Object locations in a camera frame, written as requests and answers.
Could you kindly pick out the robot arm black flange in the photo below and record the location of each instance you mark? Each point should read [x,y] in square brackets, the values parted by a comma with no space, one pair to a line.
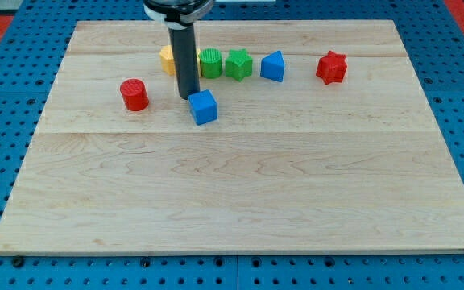
[177,14]

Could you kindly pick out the green star block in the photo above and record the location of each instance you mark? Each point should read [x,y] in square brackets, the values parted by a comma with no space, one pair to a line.
[239,64]

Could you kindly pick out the red star block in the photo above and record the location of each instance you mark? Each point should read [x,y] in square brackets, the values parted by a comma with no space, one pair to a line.
[332,68]

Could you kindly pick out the blue cube block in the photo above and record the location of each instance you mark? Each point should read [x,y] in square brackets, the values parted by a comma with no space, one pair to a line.
[203,107]

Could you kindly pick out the green cylinder block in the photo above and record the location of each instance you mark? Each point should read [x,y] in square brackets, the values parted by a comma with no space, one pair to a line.
[211,63]

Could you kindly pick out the blue triangle block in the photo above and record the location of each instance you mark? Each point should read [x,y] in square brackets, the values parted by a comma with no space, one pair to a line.
[273,67]

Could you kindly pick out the wooden board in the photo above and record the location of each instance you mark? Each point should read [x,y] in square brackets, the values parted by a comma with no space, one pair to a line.
[288,168]

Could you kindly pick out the yellow block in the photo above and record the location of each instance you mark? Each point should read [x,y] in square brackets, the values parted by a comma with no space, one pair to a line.
[167,60]

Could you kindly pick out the red cylinder block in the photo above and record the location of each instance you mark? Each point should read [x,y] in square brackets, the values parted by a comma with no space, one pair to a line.
[134,94]

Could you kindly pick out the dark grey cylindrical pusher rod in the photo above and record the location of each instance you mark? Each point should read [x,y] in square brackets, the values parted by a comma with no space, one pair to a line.
[184,52]

